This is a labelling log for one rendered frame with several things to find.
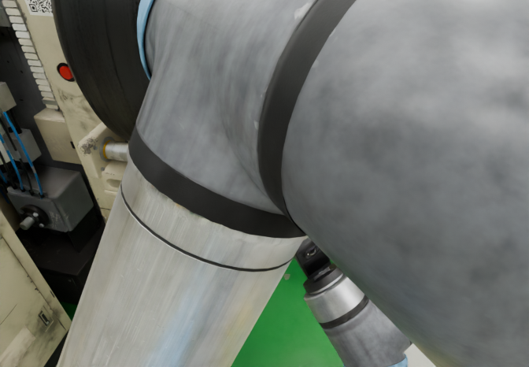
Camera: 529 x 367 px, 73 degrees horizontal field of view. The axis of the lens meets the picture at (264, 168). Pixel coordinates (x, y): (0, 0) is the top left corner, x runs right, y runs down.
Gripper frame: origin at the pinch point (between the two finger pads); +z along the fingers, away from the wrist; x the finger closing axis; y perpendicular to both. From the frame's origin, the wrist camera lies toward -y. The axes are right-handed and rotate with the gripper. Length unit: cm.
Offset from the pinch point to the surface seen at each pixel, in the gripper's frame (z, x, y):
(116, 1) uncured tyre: 28.7, -5.7, -14.3
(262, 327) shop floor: -42, -23, 94
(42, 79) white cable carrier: 50, -30, 24
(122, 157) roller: 23.0, -23.0, 23.1
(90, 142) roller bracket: 28.1, -26.7, 19.3
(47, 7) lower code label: 53, -18, 8
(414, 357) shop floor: -79, 21, 84
